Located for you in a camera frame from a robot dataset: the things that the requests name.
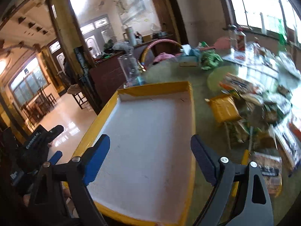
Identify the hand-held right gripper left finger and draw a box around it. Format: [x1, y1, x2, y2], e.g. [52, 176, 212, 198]
[28, 134, 111, 226]

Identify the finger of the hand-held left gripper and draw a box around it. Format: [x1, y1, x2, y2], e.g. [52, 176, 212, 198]
[46, 125, 64, 144]
[47, 151, 63, 166]

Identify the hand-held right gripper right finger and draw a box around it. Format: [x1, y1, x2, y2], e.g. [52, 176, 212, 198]
[190, 134, 274, 226]

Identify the yellow cardboard box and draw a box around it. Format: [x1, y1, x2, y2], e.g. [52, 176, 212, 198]
[75, 81, 197, 226]

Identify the pile of snack packets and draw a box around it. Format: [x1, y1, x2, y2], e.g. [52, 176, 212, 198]
[219, 72, 301, 177]

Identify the group of wooden dining chairs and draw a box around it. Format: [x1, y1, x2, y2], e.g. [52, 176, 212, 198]
[21, 87, 57, 125]

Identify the wooden chair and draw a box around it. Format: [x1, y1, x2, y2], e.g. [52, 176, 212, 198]
[67, 85, 88, 110]

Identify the yellow snack packet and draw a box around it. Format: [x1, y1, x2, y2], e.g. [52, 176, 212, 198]
[206, 94, 242, 124]

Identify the brown snack packet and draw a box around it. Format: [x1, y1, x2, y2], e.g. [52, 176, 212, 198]
[250, 151, 283, 197]

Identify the dark red cabinet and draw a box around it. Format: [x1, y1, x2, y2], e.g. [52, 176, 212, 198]
[89, 49, 146, 95]

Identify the green round turntable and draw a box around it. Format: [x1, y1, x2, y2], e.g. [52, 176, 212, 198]
[207, 66, 238, 93]

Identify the clear plastic pitcher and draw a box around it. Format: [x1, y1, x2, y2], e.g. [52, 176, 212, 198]
[118, 53, 144, 87]

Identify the tissue box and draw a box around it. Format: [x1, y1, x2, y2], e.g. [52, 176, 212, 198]
[179, 44, 201, 67]

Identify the green cloth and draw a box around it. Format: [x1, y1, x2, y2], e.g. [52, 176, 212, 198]
[200, 49, 224, 70]

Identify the printed poster sheet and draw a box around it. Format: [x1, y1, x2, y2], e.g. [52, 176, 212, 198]
[222, 49, 280, 76]

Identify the pink cloth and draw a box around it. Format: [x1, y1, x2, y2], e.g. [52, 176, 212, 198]
[153, 53, 177, 65]

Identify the white thermos flask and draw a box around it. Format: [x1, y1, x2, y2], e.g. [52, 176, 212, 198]
[126, 26, 137, 46]

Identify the pink fly swatter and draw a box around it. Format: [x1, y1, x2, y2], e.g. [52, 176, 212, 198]
[202, 36, 232, 51]

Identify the clear bottle red cap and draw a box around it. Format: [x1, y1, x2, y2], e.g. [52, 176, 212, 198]
[246, 41, 261, 57]

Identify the white bottle red label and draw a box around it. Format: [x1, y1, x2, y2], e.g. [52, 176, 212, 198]
[235, 28, 247, 52]

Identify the pink hula hoop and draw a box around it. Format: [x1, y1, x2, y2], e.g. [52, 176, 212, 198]
[141, 39, 182, 71]

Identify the clear glass bottle black cap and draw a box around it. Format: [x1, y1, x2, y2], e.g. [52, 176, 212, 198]
[228, 25, 238, 50]

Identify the white plastic bag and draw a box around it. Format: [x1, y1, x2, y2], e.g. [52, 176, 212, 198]
[275, 50, 301, 79]

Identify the green plastic bottle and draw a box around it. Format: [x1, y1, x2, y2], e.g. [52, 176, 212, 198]
[276, 19, 288, 45]

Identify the large window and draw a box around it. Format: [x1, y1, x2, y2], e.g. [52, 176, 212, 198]
[223, 0, 301, 43]

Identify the framed wall picture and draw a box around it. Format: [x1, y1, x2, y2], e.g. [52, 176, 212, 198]
[115, 0, 153, 25]

